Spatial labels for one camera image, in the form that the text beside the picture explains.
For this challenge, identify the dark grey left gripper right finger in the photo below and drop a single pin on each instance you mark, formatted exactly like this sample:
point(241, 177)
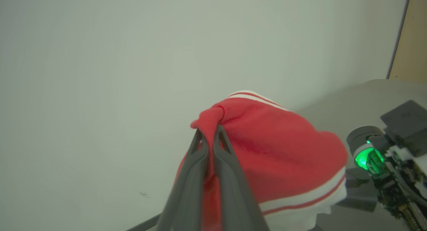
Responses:
point(233, 191)

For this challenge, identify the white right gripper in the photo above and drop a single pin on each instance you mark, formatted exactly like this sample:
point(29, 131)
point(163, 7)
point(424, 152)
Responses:
point(397, 181)

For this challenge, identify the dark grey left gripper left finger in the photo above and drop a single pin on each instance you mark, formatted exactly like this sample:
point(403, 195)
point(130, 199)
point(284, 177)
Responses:
point(190, 191)

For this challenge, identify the red garment with white stripes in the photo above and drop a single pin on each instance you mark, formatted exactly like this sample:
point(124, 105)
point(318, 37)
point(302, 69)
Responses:
point(283, 151)

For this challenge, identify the light wooden panel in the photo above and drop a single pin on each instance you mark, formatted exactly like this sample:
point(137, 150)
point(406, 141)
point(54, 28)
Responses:
point(412, 40)

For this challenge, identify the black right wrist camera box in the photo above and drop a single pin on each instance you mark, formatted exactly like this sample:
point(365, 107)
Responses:
point(407, 121)

